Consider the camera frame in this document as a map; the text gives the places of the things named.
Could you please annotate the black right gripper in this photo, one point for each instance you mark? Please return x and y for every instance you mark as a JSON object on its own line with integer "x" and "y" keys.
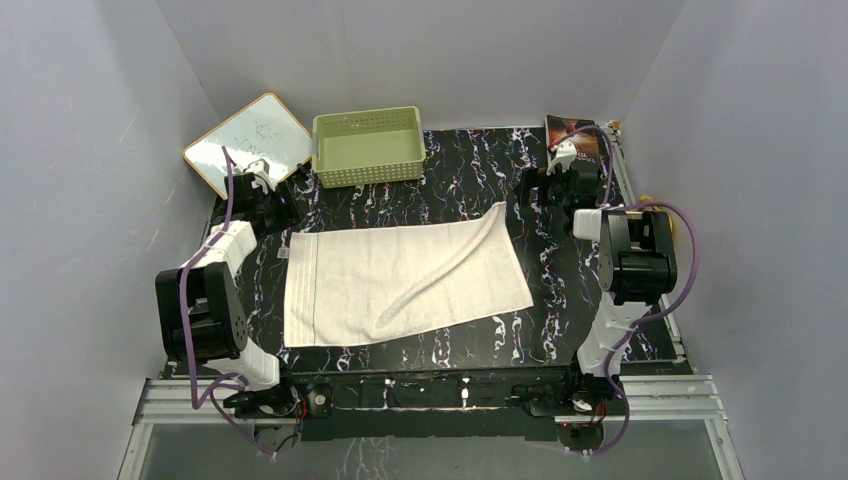
{"x": 531, "y": 178}

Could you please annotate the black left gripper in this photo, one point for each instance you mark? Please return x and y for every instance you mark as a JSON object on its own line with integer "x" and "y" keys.
{"x": 277, "y": 197}

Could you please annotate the white terry towel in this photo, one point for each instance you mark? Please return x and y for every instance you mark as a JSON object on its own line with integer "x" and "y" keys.
{"x": 360, "y": 287}

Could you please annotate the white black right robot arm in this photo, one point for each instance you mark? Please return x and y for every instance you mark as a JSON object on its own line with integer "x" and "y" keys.
{"x": 636, "y": 256}

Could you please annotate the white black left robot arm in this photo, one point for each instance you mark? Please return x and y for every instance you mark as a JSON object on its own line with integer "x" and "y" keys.
{"x": 202, "y": 319}

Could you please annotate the dark paperback book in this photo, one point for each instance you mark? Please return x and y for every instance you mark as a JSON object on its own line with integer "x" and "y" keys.
{"x": 582, "y": 133}

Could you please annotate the wood framed whiteboard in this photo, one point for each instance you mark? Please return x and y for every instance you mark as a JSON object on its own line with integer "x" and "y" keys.
{"x": 264, "y": 129}

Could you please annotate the green perforated plastic basket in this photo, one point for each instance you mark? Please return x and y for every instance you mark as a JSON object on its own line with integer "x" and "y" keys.
{"x": 368, "y": 147}

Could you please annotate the orange brown towel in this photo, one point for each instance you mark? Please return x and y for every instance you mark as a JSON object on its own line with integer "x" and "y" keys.
{"x": 666, "y": 212}

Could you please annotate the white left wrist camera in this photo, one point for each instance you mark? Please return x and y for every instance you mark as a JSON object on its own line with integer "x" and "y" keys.
{"x": 258, "y": 167}

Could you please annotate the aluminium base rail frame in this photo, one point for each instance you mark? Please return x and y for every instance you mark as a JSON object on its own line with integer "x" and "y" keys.
{"x": 493, "y": 421}

